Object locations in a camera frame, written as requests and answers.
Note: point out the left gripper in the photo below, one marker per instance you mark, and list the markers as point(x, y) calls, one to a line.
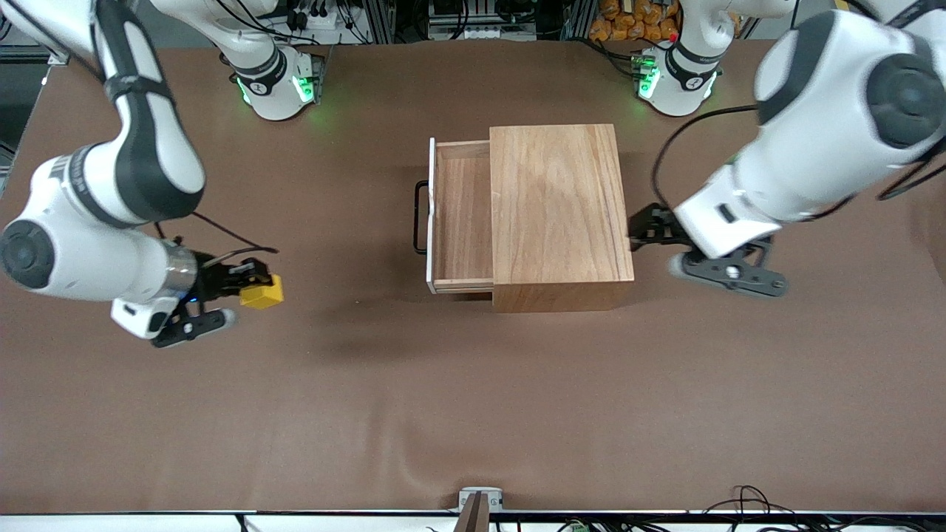
point(656, 224)

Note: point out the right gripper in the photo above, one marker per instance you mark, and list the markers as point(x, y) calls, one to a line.
point(213, 280)

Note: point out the yellow wooden block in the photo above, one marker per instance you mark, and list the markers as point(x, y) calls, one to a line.
point(262, 294)

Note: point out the wooden drawer with white front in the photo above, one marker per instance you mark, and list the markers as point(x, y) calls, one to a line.
point(462, 214)

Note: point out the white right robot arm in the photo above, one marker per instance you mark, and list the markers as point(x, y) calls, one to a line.
point(155, 148)

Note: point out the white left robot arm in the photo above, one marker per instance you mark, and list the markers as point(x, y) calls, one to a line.
point(835, 118)

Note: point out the light wooden cabinet box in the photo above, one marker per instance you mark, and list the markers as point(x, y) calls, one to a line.
point(562, 214)

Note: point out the brown table cover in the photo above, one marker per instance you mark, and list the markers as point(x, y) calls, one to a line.
point(369, 406)

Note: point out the orange objects pile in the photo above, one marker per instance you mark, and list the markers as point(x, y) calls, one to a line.
point(628, 22)

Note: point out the grey equipment rack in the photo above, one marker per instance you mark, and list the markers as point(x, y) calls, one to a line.
point(480, 18)

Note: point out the white power strip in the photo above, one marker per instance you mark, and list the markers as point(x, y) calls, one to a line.
point(318, 22)

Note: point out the aluminium frame profile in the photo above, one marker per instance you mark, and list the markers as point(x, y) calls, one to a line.
point(52, 55)

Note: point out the grey bracket mount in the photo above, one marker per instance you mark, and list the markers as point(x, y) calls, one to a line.
point(479, 501)

